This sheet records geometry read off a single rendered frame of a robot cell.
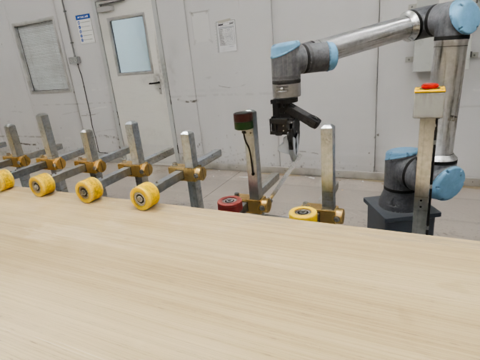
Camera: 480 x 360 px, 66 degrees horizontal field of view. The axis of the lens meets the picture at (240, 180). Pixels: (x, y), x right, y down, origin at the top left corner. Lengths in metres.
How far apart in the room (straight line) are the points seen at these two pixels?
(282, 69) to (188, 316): 0.77
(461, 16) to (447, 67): 0.17
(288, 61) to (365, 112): 2.67
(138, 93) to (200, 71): 0.99
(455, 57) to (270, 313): 1.19
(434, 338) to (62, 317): 0.67
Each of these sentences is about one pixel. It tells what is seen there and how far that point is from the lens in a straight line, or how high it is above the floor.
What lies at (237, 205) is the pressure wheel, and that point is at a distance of 1.16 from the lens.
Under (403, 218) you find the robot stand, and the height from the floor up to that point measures 0.59.
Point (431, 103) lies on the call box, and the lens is 1.05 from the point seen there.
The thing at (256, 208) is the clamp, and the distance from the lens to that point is 1.27.
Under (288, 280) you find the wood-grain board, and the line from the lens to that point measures 0.80.
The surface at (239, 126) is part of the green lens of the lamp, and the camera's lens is 1.14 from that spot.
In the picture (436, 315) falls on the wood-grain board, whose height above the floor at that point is 0.90.
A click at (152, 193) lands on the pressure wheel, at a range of 1.20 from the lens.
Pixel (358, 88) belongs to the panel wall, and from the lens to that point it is 3.77.
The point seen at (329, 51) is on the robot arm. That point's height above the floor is 1.33.
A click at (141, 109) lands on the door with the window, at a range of 5.00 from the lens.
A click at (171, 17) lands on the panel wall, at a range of 4.56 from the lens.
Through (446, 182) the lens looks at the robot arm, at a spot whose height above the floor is 0.80.
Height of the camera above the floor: 1.36
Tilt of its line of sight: 19 degrees down
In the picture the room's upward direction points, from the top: 6 degrees counter-clockwise
